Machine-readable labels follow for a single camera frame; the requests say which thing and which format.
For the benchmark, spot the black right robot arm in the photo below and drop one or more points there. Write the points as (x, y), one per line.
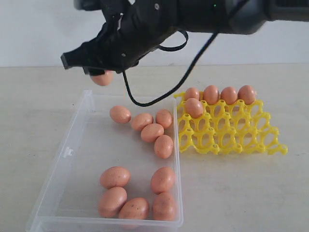
(225, 16)

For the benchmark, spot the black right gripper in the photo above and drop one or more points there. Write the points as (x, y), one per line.
(139, 31)

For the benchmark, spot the yellow plastic egg tray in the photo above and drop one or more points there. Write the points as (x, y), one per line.
(226, 129)

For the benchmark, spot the clear plastic box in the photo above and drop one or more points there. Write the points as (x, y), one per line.
(69, 198)

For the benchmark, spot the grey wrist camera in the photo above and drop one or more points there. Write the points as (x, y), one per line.
(87, 5)

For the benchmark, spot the brown egg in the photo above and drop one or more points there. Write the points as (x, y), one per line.
(116, 176)
(136, 208)
(141, 120)
(112, 201)
(151, 132)
(192, 92)
(120, 114)
(103, 79)
(164, 207)
(229, 95)
(194, 107)
(164, 118)
(211, 94)
(247, 93)
(163, 180)
(163, 146)

